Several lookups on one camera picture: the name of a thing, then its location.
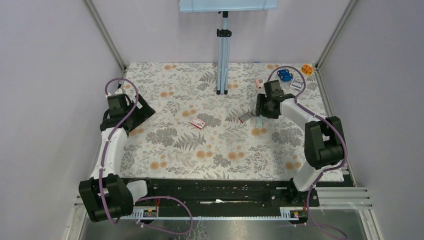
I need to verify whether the pink stapler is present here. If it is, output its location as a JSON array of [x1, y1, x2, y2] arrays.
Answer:
[[255, 78, 264, 90]]

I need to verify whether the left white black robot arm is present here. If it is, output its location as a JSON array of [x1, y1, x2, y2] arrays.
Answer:
[[78, 93, 155, 223]]

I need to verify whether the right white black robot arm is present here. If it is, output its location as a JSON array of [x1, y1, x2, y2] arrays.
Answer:
[[255, 80, 348, 206]]

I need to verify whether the open staple box tray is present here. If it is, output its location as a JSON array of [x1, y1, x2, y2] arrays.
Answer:
[[238, 112, 255, 124]]

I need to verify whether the blue toy car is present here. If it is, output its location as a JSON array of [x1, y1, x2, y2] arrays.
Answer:
[[277, 69, 293, 82]]

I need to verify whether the orange round toy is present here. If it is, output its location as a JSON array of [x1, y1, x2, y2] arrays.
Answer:
[[301, 64, 314, 76]]

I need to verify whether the red white staple box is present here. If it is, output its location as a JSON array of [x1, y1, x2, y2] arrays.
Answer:
[[190, 117, 206, 130]]

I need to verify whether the floral patterned table mat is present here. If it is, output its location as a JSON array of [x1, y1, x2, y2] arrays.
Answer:
[[120, 62, 306, 181]]

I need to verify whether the light blue tripod stand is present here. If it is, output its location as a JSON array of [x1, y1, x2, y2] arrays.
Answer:
[[216, 11, 232, 95]]

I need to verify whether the light blue board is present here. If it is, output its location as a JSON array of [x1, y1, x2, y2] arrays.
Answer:
[[179, 0, 278, 13]]

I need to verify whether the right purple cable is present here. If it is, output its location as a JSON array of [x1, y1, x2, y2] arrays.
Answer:
[[266, 65, 349, 240]]

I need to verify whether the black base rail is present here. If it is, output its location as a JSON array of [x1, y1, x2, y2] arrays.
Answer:
[[91, 177, 355, 220]]

